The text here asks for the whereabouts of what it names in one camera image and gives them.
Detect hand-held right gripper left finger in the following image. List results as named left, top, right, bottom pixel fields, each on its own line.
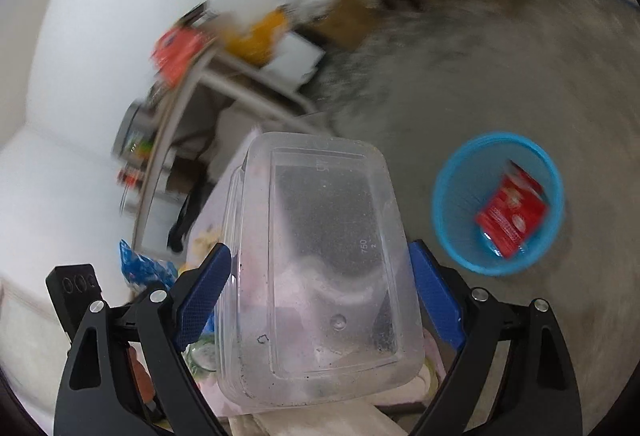
left=54, top=243, right=232, bottom=436

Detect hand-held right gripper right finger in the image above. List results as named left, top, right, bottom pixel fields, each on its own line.
left=407, top=239, right=583, bottom=436

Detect clear cup with green print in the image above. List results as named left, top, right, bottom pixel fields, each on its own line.
left=182, top=336, right=218, bottom=377

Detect blue snack packet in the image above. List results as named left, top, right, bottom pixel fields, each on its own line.
left=118, top=239, right=178, bottom=292

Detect blue plastic mesh basket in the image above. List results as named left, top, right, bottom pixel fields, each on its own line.
left=431, top=132, right=566, bottom=276

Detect red snack bag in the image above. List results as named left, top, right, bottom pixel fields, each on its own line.
left=475, top=160, right=548, bottom=259

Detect clear plastic food container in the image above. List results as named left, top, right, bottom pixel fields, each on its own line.
left=214, top=131, right=426, bottom=404

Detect black clothes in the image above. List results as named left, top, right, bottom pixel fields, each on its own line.
left=167, top=181, right=216, bottom=253

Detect pink printed tablecloth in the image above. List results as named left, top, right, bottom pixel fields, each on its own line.
left=180, top=163, right=448, bottom=417

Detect silver rice cooker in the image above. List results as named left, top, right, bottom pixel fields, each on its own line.
left=112, top=100, right=156, bottom=157

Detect long white side table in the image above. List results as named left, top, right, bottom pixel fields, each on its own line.
left=132, top=51, right=321, bottom=247

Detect red plastic bag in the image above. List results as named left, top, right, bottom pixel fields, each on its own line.
left=152, top=26, right=208, bottom=87

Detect white storage box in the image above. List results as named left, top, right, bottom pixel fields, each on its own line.
left=265, top=34, right=326, bottom=90

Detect orange plastic bag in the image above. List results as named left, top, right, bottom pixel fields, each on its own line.
left=225, top=9, right=296, bottom=64

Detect large cardboard box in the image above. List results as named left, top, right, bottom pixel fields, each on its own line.
left=310, top=0, right=381, bottom=50

